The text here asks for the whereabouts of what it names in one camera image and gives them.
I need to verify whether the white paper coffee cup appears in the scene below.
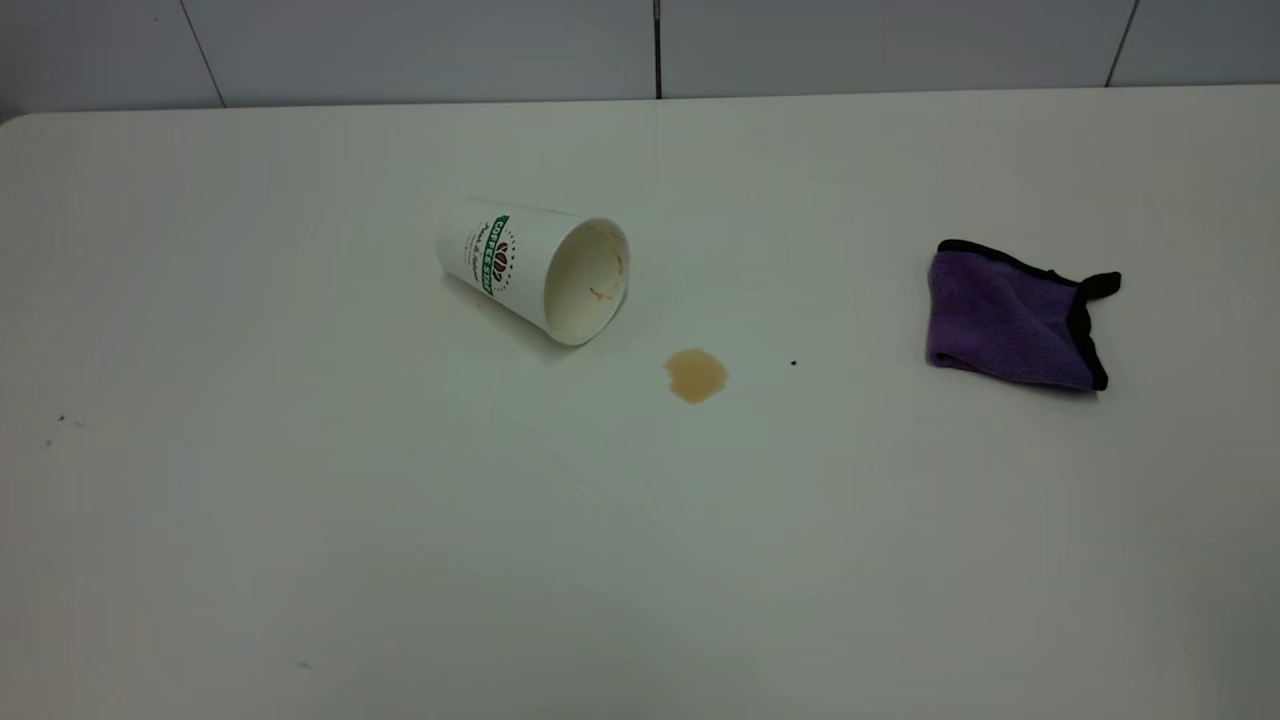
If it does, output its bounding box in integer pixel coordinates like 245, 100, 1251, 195
435, 198, 631, 348

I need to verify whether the purple cloth with black trim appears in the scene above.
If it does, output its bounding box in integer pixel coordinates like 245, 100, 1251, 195
925, 239, 1123, 393

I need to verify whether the brown coffee spill stain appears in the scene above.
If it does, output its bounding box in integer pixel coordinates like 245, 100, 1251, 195
664, 347, 729, 405

